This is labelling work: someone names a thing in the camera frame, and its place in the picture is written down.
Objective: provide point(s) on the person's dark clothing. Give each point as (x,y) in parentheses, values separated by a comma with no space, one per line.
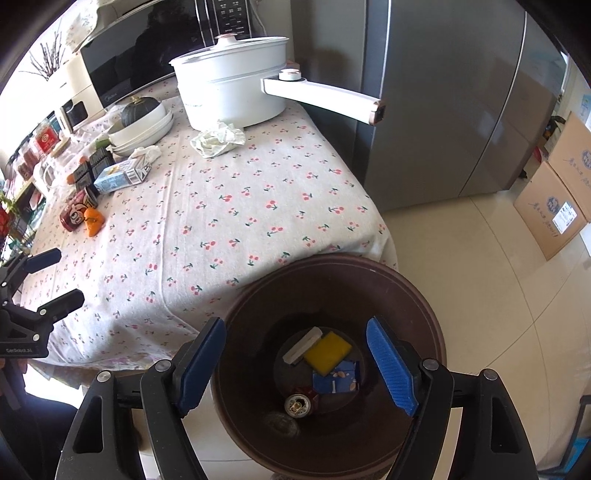
(37,424)

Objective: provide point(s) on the red tin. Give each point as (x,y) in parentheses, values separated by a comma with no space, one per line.
(46,138)

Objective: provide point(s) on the empty red can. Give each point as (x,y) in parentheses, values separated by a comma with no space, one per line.
(296,405)

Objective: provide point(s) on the floral cover cloth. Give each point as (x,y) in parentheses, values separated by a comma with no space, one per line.
(92,23)

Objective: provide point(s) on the orange peel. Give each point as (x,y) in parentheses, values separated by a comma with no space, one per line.
(94,221)

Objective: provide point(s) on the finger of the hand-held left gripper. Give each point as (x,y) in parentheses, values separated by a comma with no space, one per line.
(62,304)
(44,261)

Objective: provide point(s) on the blue and white milk carton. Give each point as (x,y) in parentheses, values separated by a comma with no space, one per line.
(120,177)

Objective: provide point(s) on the black ribbed packet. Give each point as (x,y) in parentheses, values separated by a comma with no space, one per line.
(83,174)
(101,159)

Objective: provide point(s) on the white bar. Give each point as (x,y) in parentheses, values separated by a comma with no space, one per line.
(302,346)

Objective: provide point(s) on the blue snack wrapper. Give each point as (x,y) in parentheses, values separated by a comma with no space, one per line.
(337,376)

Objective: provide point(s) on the white electric cooking pot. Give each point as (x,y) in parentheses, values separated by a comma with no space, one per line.
(221,92)

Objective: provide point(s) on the grey refrigerator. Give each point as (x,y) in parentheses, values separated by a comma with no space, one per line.
(438,92)

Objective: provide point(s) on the dark green pumpkin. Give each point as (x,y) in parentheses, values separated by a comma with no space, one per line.
(138,110)

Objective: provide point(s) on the red drink can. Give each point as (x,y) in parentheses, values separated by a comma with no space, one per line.
(76,212)

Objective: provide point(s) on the black microwave oven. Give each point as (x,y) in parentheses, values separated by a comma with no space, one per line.
(129,55)

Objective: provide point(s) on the brown round trash bin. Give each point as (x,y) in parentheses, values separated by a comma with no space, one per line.
(406,300)

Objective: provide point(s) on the cardboard box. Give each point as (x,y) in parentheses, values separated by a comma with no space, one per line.
(545,207)
(575,152)

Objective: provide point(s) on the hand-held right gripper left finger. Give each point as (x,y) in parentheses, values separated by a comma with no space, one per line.
(203,364)

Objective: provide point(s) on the cherry print tablecloth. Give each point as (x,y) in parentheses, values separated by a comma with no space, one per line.
(231,207)

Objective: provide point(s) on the crumpled white tissue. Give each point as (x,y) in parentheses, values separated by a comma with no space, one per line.
(214,138)
(145,153)

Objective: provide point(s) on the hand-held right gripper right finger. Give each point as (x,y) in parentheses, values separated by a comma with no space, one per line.
(392,364)

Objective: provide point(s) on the dried branch bouquet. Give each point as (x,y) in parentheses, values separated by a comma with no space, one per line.
(46,60)

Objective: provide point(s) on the teal tin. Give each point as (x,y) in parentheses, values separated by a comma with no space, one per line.
(57,122)

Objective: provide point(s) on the cream appliance with black window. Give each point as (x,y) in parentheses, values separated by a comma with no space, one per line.
(74,83)

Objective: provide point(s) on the small yellow packet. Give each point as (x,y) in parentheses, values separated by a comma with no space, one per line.
(328,353)

